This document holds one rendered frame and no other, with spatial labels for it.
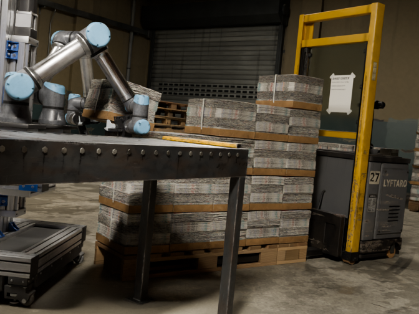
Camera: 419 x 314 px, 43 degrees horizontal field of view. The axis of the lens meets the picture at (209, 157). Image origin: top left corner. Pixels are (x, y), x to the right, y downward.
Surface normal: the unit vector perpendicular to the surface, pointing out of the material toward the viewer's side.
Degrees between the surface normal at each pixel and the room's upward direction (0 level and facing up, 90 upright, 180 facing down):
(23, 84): 95
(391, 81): 90
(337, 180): 90
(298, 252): 90
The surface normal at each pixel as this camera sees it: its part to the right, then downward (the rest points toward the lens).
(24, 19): -0.06, 0.05
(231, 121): 0.59, 0.10
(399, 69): -0.58, -0.01
